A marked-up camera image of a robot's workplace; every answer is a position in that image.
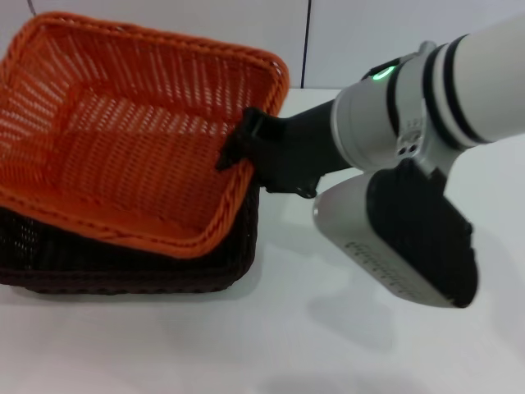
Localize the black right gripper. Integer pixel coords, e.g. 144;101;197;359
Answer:
215;97;350;199

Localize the dark brown wicker basket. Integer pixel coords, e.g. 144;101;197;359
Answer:
0;180;262;295

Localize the orange wicker basket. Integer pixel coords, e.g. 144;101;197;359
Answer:
0;11;290;260

